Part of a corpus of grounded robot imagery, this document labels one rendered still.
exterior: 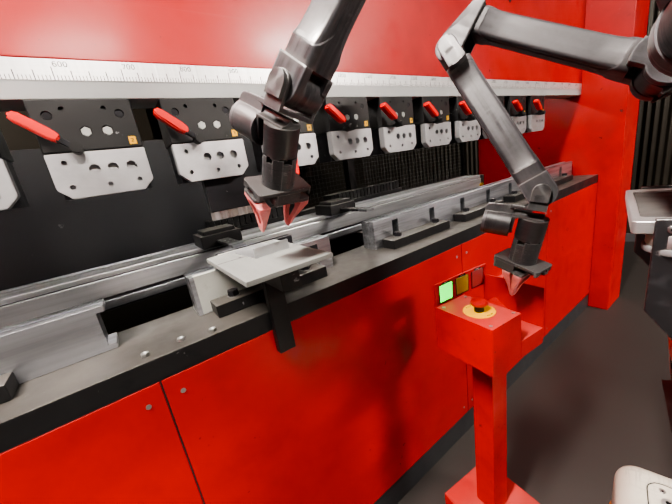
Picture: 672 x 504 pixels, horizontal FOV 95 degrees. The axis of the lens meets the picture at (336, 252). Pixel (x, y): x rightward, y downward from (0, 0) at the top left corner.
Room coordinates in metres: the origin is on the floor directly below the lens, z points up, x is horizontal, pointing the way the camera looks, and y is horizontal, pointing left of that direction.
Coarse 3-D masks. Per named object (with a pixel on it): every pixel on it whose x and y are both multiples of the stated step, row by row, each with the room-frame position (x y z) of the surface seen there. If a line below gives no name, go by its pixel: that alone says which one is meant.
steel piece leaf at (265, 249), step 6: (282, 240) 0.67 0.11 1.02; (258, 246) 0.74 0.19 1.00; (264, 246) 0.64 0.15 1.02; (270, 246) 0.65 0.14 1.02; (276, 246) 0.66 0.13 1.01; (282, 246) 0.67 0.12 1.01; (288, 246) 0.68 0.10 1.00; (240, 252) 0.70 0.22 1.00; (246, 252) 0.69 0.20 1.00; (252, 252) 0.68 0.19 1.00; (258, 252) 0.63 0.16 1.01; (264, 252) 0.64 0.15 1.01; (270, 252) 0.65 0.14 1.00
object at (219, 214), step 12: (204, 180) 0.73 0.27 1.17; (216, 180) 0.75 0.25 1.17; (228, 180) 0.76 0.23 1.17; (240, 180) 0.78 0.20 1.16; (204, 192) 0.74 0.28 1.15; (216, 192) 0.74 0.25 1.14; (228, 192) 0.76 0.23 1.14; (240, 192) 0.77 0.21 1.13; (216, 204) 0.74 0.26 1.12; (228, 204) 0.75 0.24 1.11; (240, 204) 0.77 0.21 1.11; (216, 216) 0.74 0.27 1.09; (228, 216) 0.76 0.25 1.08
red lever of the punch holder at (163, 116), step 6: (156, 108) 0.64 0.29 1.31; (156, 114) 0.64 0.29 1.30; (162, 114) 0.64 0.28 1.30; (168, 114) 0.65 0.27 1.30; (162, 120) 0.64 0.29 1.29; (168, 120) 0.64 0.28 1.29; (174, 120) 0.65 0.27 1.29; (174, 126) 0.65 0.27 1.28; (180, 126) 0.65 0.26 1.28; (186, 126) 0.66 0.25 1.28; (180, 132) 0.66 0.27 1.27; (186, 132) 0.66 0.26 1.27; (192, 132) 0.67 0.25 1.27; (198, 138) 0.67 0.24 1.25; (204, 138) 0.67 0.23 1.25; (198, 144) 0.69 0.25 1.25
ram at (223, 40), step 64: (0, 0) 0.58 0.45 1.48; (64, 0) 0.62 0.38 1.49; (128, 0) 0.68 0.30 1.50; (192, 0) 0.74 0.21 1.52; (256, 0) 0.82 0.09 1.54; (384, 0) 1.05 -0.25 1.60; (448, 0) 1.22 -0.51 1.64; (512, 0) 1.47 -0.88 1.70; (576, 0) 1.85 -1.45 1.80; (192, 64) 0.72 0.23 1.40; (256, 64) 0.80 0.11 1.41; (384, 64) 1.03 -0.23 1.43; (512, 64) 1.47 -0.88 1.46
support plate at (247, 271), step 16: (272, 240) 0.79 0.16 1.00; (224, 256) 0.70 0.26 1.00; (240, 256) 0.67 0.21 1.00; (272, 256) 0.63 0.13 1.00; (288, 256) 0.61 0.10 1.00; (304, 256) 0.59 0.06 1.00; (320, 256) 0.57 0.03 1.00; (224, 272) 0.59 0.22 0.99; (240, 272) 0.55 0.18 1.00; (256, 272) 0.53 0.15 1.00; (272, 272) 0.52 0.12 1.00; (288, 272) 0.53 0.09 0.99
